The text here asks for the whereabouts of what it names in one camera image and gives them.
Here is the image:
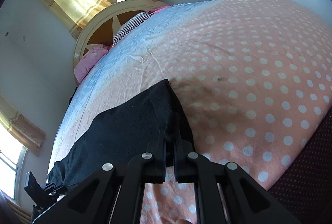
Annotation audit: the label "cream wooden headboard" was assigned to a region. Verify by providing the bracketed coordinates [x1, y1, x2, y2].
[73, 0, 170, 85]

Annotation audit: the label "beige side window curtain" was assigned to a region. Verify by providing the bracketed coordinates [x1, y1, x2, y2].
[0, 96, 46, 156]

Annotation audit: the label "dark red dotted cloth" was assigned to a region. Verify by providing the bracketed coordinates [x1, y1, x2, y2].
[269, 111, 332, 223]

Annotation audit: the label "black pants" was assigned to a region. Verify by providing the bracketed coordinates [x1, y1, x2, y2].
[47, 79, 194, 190]

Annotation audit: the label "side window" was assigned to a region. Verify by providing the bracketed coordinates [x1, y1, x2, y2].
[0, 125, 26, 201]

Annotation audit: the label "pink pillow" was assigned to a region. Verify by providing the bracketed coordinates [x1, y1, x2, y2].
[74, 44, 109, 84]

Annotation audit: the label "striped checked pillow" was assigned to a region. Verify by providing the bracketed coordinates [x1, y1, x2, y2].
[112, 11, 153, 46]

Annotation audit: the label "pink blue polka-dot bedspread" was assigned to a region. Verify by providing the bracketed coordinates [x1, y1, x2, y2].
[48, 0, 332, 224]

